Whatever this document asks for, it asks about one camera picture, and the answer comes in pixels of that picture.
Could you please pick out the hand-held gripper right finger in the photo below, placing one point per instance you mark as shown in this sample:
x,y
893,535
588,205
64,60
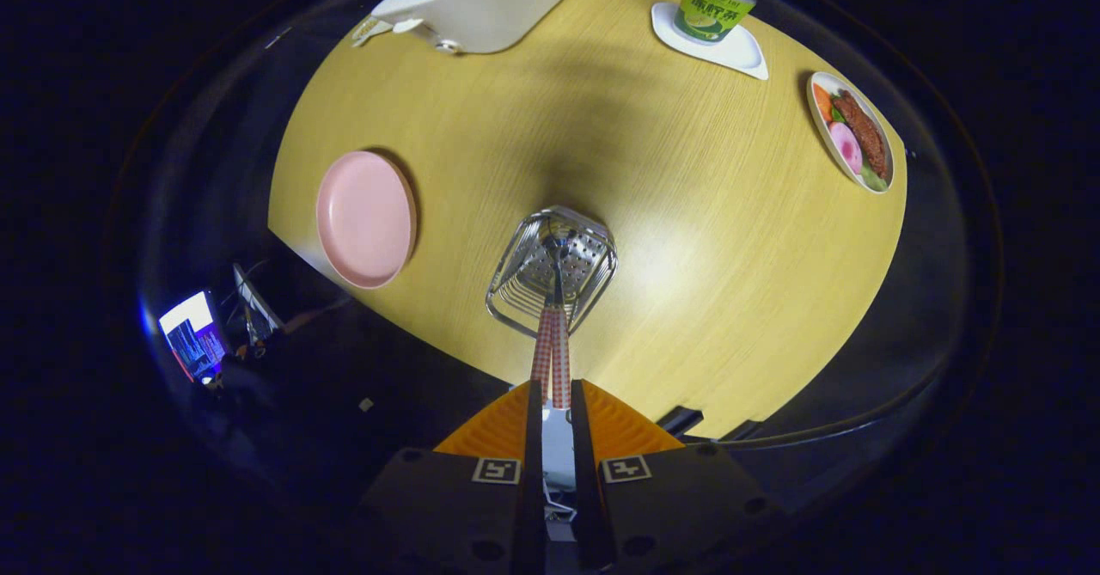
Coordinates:
x,y
589,489

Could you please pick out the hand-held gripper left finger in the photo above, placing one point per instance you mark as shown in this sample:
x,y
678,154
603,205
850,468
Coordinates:
x,y
534,489

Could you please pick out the pink plate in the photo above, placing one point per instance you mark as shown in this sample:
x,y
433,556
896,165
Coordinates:
x,y
365,218

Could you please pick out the lit computer monitor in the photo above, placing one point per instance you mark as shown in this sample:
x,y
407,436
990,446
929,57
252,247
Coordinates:
x,y
196,339

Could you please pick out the white plate of food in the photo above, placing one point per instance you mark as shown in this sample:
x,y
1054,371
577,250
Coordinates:
x,y
851,132

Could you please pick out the white coaster dish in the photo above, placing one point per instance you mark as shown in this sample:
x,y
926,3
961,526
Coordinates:
x,y
743,55

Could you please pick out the white toaster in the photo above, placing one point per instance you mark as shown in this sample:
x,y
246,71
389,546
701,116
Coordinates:
x,y
490,8

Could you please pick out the white divided sauce dish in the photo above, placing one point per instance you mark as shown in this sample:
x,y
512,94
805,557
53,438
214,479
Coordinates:
x,y
371,32

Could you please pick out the green label drink bottle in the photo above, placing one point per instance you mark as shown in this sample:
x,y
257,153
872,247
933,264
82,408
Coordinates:
x,y
713,12

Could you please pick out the silver clip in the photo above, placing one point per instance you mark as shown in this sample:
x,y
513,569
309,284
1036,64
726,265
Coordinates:
x,y
278,38

